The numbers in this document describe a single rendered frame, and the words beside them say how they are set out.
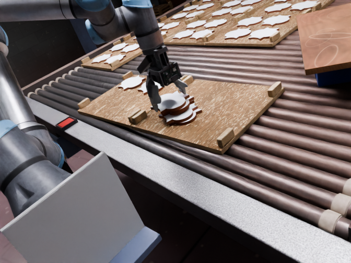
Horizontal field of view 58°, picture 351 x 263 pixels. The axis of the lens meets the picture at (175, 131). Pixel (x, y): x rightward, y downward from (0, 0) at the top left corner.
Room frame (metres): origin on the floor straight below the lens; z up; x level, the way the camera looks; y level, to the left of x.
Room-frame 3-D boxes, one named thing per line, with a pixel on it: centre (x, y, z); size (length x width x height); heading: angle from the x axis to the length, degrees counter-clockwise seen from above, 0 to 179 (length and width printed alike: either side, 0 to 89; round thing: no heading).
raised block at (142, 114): (1.04, 0.10, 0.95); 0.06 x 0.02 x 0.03; 125
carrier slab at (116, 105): (1.30, 0.12, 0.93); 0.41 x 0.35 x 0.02; 35
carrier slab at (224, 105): (0.96, -0.12, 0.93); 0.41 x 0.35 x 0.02; 35
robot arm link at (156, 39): (0.97, -0.03, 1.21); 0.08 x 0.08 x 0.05
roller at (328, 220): (1.19, 0.27, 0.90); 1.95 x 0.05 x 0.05; 32
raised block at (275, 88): (0.88, -0.34, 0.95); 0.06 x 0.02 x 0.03; 125
